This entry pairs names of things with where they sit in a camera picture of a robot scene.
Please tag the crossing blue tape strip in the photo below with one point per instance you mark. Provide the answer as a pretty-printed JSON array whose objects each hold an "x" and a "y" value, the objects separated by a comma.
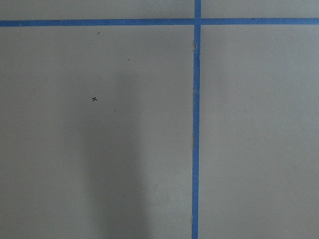
[{"x": 160, "y": 21}]

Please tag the long blue tape strip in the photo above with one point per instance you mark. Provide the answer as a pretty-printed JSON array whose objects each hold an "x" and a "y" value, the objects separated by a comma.
[{"x": 196, "y": 119}]

